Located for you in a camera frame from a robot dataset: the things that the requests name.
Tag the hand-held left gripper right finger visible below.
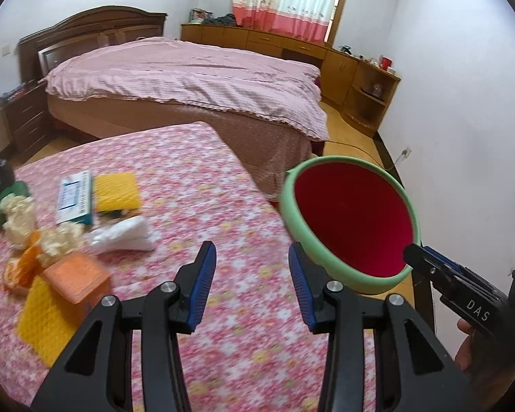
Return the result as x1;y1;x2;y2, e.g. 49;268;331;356
287;242;488;412

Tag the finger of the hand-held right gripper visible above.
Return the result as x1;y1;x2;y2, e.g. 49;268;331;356
402;243;446;287
425;246;499;300

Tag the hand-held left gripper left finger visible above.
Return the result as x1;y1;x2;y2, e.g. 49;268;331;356
30;240;217;412

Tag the red bin with green rim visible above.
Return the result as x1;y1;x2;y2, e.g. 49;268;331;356
279;157;422;296

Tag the orange box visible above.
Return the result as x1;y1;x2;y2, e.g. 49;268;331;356
43;252;112;322

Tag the yellow sponge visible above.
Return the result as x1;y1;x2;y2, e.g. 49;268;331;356
17;275;81;365
92;172;143;219

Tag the cream tissue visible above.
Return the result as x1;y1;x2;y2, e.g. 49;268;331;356
36;223;87;267

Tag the person's right hand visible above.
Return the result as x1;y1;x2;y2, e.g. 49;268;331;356
454;317;487;374

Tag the pink floral tablecloth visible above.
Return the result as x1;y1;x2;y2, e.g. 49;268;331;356
0;121;376;412

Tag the brown bed base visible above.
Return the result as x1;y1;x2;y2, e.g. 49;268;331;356
47;94;315;202

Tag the blue and white box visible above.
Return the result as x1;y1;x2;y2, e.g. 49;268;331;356
55;170;96;227

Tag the green rounded object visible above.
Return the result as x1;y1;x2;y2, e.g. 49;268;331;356
0;180;31;230

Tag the bed with pink cover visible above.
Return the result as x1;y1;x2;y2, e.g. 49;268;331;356
45;36;329;140

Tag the dark wooden nightstand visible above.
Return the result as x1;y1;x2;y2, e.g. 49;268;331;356
0;81;54;159

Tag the long wooden cabinet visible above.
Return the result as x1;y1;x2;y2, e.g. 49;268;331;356
180;23;402;138

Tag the small stack of books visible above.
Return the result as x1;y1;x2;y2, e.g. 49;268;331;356
0;87;32;103

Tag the dark wooden headboard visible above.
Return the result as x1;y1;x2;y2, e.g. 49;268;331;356
17;5;168;84

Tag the pink and white curtain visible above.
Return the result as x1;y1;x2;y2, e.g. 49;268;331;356
232;0;342;44

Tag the dark wooden post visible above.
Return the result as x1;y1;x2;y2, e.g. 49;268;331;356
413;272;435;332

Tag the thin floor cable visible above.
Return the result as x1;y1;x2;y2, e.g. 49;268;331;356
326;139;408;171

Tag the wooden window frame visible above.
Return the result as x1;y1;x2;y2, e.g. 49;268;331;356
326;0;354;46

